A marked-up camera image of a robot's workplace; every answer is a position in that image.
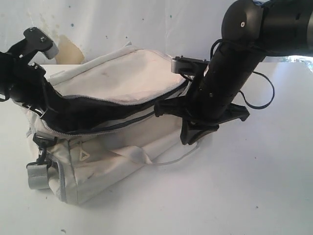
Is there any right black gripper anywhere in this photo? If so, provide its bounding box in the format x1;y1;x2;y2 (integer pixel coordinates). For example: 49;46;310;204
154;61;249;145

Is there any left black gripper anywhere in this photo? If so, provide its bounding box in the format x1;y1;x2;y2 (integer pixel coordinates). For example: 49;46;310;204
0;52;70;120

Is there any white fabric duffel bag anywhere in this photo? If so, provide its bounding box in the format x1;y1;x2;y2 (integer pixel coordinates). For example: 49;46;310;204
26;44;200;205

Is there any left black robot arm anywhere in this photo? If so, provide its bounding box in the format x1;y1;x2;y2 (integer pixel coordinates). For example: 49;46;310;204
0;52;70;117

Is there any right silver black robot arm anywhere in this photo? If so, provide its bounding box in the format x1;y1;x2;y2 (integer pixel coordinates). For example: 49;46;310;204
154;0;313;145

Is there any black plastic strap clip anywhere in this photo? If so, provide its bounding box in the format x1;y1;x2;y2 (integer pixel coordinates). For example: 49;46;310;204
30;133;57;169

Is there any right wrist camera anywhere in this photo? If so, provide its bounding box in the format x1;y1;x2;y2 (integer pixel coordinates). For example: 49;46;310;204
171;56;209;75

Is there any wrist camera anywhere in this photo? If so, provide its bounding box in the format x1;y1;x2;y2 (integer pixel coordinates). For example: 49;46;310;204
23;27;59;60
171;56;209;75

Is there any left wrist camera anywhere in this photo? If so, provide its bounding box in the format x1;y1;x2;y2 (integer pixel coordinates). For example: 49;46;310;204
23;27;59;60

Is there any grey webbing shoulder strap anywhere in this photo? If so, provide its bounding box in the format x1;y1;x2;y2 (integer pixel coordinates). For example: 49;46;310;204
26;160;51;190

